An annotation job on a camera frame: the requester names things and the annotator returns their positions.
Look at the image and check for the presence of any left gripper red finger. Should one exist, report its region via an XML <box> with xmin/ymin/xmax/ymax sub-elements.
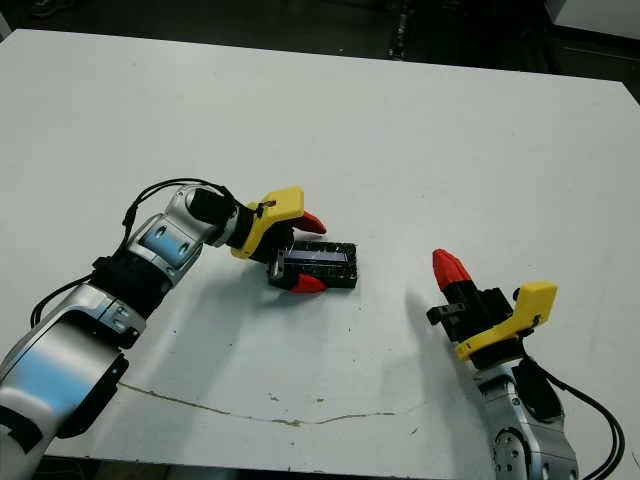
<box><xmin>292</xmin><ymin>209</ymin><xmax>329</xmax><ymax>236</ymax></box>
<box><xmin>287</xmin><ymin>273</ymin><xmax>330</xmax><ymax>294</ymax></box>

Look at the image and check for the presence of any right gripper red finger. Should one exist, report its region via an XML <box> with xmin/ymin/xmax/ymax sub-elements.
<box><xmin>432</xmin><ymin>248</ymin><xmax>466</xmax><ymax>306</ymax></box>
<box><xmin>452</xmin><ymin>253</ymin><xmax>481</xmax><ymax>303</ymax></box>

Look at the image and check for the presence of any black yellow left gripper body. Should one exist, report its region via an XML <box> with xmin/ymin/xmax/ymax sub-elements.
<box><xmin>229</xmin><ymin>185</ymin><xmax>306</xmax><ymax>281</ymax></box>

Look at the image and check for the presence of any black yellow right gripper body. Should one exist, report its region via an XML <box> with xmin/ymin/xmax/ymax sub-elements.
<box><xmin>426</xmin><ymin>281</ymin><xmax>559</xmax><ymax>370</ymax></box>

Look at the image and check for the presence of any dark metal chair leg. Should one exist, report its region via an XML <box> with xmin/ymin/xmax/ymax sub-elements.
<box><xmin>389</xmin><ymin>9</ymin><xmax>414</xmax><ymax>59</ymax></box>

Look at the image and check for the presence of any white cabinet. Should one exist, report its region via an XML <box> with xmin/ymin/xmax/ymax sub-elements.
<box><xmin>547</xmin><ymin>0</ymin><xmax>640</xmax><ymax>29</ymax></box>

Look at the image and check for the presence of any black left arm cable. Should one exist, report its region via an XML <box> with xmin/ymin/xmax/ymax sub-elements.
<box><xmin>29</xmin><ymin>175</ymin><xmax>236</xmax><ymax>326</ymax></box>

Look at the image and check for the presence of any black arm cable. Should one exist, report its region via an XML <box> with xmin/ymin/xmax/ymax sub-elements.
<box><xmin>519</xmin><ymin>349</ymin><xmax>626</xmax><ymax>480</ymax></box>
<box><xmin>29</xmin><ymin>175</ymin><xmax>236</xmax><ymax>326</ymax></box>

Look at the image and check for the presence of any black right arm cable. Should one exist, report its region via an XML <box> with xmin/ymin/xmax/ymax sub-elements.
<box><xmin>519</xmin><ymin>349</ymin><xmax>626</xmax><ymax>480</ymax></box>

